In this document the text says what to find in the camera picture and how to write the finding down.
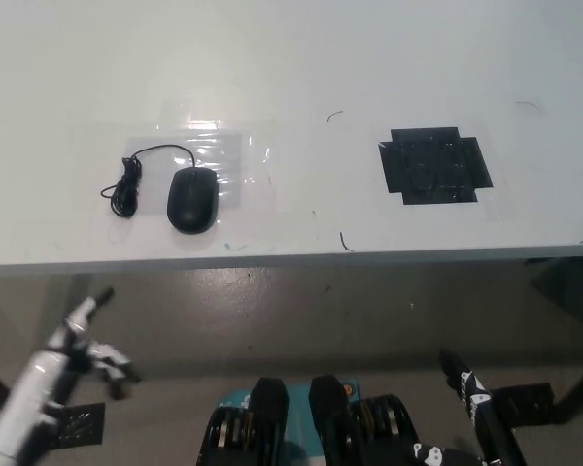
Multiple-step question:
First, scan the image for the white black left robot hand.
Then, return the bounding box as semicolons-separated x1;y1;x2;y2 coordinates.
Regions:
0;285;143;466

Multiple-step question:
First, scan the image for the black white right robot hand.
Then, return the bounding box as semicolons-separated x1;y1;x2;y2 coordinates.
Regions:
411;347;529;466

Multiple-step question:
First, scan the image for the clear plastic sheet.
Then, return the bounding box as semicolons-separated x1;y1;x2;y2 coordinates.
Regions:
125;131;245;216

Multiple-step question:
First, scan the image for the black tape patch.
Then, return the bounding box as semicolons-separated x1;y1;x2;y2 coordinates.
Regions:
378;126;494;206

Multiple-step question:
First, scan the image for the black computer mouse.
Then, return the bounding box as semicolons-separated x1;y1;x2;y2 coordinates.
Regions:
166;167;220;235

